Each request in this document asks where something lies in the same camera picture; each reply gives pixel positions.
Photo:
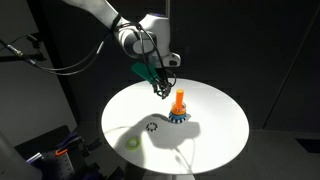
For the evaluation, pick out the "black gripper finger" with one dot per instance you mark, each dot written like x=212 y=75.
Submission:
x=166 y=91
x=156 y=88

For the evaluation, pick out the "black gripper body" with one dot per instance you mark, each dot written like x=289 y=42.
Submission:
x=161 y=77

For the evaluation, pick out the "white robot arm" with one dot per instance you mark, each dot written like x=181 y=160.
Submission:
x=100 y=10

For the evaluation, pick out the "orange peg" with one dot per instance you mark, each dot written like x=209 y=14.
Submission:
x=180 y=96

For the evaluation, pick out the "grey vertical pole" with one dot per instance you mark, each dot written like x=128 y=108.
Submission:
x=167 y=6

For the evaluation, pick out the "orange and purple clamp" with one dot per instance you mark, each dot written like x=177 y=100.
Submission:
x=61 y=152

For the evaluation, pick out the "pale backdrop panel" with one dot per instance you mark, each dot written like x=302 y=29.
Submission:
x=23 y=100

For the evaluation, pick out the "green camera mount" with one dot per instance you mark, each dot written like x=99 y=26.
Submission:
x=141 y=71

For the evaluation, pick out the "white table pedestal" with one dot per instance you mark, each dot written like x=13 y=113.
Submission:
x=170 y=176

